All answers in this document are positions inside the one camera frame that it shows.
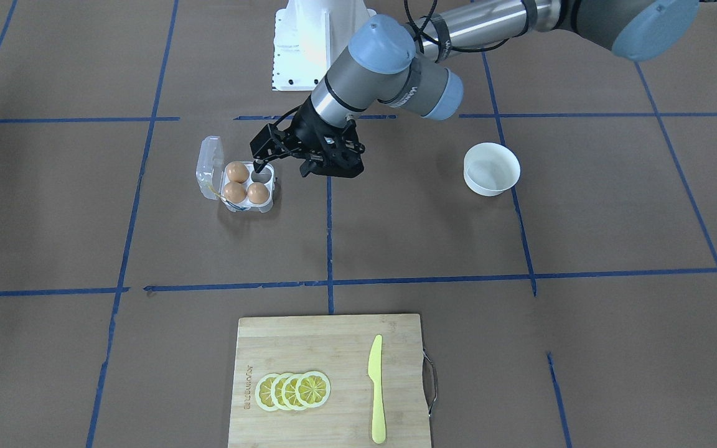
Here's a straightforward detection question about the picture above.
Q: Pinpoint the white ceramic bowl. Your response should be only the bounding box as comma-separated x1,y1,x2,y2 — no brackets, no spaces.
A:
463,142,521,197

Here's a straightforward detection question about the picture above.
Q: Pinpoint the wooden cutting board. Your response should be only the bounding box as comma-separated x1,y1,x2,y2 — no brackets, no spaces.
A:
228,313,432,447

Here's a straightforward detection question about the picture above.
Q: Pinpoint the yellow plastic knife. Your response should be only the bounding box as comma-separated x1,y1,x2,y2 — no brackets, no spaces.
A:
367,334,387,444

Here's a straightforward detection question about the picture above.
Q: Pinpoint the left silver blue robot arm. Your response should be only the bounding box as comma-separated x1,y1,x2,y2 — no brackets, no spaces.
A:
250,1,700,178

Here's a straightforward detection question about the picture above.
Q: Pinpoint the clear plastic egg box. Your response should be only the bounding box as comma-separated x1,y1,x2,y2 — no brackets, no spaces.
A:
195,136,277,213

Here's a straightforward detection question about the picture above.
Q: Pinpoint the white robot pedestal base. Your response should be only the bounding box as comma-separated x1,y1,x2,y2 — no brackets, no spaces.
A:
271,1,376,91

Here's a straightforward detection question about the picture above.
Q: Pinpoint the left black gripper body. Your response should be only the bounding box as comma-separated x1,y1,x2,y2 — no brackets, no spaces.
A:
285,103,366,179

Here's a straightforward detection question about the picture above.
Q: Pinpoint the brown egg in box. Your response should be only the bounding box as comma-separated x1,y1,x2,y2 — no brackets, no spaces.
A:
225,161,250,184
222,181,247,204
246,182,271,206

